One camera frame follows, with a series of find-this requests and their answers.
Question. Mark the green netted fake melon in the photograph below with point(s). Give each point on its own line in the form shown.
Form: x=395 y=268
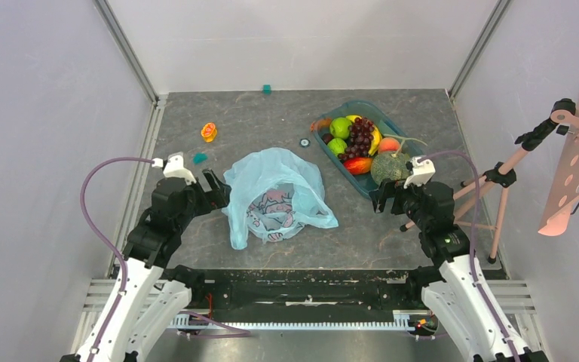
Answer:
x=390 y=165

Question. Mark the pink fake peach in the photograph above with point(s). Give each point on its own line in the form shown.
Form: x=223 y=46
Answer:
x=389 y=144

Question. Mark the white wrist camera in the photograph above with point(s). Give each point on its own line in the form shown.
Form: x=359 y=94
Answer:
x=420 y=172
x=174 y=166

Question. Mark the light blue plastic bag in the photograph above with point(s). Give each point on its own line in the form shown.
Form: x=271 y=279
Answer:
x=274 y=195

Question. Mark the red fake mango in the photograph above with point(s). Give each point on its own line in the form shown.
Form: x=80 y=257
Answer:
x=358 y=166

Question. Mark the dark brown fake fruit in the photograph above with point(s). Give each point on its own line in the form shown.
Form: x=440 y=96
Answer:
x=327 y=137

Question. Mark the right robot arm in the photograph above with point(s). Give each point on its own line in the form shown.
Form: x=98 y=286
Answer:
x=453 y=287

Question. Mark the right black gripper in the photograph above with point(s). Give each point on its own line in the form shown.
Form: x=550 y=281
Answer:
x=390 y=194

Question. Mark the dark red fake grapes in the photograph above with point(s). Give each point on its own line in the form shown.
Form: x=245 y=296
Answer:
x=360 y=140

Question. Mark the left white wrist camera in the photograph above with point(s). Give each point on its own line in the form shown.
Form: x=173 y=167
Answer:
x=174 y=166

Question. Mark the orange curved toy piece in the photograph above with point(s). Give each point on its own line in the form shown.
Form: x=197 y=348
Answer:
x=320 y=124

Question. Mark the green fake fruit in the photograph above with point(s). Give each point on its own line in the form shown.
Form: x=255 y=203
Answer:
x=337 y=146

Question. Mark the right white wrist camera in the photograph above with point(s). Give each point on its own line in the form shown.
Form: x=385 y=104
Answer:
x=420 y=172

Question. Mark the small teal piece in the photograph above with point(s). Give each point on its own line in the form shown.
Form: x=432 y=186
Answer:
x=199 y=158

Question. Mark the teal plastic bin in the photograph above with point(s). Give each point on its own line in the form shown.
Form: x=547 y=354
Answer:
x=364 y=183

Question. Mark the green fake apple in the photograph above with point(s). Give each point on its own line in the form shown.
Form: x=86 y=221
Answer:
x=340 y=127

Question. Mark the yellow orange toy block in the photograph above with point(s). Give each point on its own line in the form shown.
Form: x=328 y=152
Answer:
x=209 y=132

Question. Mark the yellow fake banana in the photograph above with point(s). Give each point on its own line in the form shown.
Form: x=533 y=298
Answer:
x=377 y=134

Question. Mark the pink music stand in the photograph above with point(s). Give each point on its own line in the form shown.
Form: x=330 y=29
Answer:
x=511 y=93

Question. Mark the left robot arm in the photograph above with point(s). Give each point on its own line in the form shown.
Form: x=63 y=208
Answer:
x=147 y=295

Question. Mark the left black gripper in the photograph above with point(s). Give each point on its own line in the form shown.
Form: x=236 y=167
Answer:
x=219 y=195

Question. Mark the white cable tray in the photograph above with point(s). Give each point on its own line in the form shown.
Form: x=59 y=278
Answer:
x=409 y=323

